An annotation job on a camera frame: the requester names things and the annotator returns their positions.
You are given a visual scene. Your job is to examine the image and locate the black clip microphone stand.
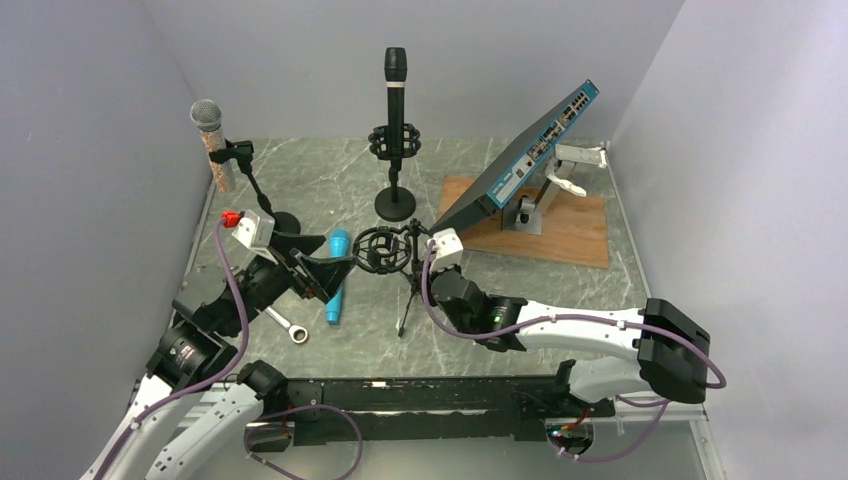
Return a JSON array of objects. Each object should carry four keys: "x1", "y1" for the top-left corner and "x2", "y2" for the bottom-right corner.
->
[{"x1": 209, "y1": 140, "x2": 301, "y2": 234}]

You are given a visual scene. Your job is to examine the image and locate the silver ratchet wrench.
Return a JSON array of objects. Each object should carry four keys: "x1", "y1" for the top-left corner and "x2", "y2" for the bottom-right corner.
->
[{"x1": 264, "y1": 307, "x2": 309, "y2": 345}]

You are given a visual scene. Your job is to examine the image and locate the black round base stand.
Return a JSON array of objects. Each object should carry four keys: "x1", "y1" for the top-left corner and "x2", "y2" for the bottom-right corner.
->
[{"x1": 368, "y1": 123, "x2": 421, "y2": 222}]

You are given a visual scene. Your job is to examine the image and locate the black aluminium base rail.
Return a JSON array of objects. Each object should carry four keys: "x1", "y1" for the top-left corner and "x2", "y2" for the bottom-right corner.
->
[{"x1": 123, "y1": 376, "x2": 707, "y2": 446}]

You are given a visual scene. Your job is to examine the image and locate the blue microphone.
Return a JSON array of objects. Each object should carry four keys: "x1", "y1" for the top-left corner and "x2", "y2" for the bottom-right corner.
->
[{"x1": 324, "y1": 229, "x2": 351, "y2": 327}]

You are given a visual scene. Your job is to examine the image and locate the grey metal bracket stand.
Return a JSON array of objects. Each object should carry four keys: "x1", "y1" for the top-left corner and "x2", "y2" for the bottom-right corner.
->
[{"x1": 501, "y1": 141, "x2": 609, "y2": 235}]

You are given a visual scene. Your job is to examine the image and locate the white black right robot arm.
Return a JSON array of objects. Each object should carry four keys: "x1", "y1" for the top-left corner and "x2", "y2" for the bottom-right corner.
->
[{"x1": 422, "y1": 267, "x2": 726, "y2": 415}]

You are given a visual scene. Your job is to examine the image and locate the wooden board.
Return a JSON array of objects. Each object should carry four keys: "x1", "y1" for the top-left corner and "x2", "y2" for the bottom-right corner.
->
[{"x1": 429, "y1": 167, "x2": 609, "y2": 269}]

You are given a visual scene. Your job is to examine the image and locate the black tripod shock mount stand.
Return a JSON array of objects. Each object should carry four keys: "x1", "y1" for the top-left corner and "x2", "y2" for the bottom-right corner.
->
[{"x1": 351, "y1": 218, "x2": 428, "y2": 337}]

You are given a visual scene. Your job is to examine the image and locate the silver head glitter microphone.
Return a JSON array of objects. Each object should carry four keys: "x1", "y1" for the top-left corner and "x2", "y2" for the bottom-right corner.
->
[{"x1": 190, "y1": 99, "x2": 236, "y2": 193}]

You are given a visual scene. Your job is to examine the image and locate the blue network switch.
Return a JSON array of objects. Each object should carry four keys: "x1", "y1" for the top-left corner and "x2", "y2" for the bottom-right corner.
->
[{"x1": 429, "y1": 79, "x2": 599, "y2": 234}]

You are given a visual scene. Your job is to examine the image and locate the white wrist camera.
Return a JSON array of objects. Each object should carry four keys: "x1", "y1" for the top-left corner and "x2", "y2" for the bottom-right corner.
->
[
  {"x1": 428, "y1": 228, "x2": 464, "y2": 272},
  {"x1": 231, "y1": 210, "x2": 275, "y2": 250}
]

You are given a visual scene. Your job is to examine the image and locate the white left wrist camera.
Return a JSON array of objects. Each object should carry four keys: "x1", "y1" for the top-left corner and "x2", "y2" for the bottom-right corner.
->
[{"x1": 231, "y1": 210, "x2": 275, "y2": 250}]

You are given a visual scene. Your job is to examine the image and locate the black microphone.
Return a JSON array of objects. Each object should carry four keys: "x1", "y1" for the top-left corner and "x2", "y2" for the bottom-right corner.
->
[{"x1": 384, "y1": 47, "x2": 408, "y2": 158}]

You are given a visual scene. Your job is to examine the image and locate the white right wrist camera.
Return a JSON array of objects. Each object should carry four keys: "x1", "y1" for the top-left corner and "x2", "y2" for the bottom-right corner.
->
[{"x1": 428, "y1": 228, "x2": 464, "y2": 272}]

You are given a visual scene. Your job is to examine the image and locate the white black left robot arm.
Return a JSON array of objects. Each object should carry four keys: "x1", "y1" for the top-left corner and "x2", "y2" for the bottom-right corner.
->
[{"x1": 83, "y1": 233, "x2": 355, "y2": 479}]

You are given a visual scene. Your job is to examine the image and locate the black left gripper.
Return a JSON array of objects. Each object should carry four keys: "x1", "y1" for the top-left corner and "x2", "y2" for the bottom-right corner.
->
[{"x1": 220, "y1": 229, "x2": 358, "y2": 335}]

